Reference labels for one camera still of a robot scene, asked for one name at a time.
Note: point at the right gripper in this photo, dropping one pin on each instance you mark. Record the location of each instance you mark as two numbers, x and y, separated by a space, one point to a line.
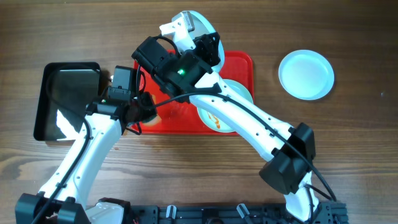
209 53

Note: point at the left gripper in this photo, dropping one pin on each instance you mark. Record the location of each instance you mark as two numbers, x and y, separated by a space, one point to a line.
144 112

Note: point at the white plate top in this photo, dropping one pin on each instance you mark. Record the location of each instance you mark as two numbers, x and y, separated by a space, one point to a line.
202 25

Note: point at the white plate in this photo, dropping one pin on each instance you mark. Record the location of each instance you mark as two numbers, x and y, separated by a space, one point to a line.
306 75
202 25
214 123

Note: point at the green orange sponge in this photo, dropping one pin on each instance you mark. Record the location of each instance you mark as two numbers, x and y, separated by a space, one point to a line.
154 119

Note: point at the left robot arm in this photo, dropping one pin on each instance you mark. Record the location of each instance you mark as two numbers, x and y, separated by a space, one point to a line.
62 199

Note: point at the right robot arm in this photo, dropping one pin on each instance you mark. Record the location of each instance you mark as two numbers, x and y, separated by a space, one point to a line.
188 76

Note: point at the red plastic tray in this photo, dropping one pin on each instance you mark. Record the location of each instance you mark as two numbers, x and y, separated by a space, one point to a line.
183 118

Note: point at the black rectangular basin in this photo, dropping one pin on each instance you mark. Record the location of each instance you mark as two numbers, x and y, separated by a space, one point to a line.
66 87

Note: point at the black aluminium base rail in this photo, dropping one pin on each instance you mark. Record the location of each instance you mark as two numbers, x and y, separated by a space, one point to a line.
326 213

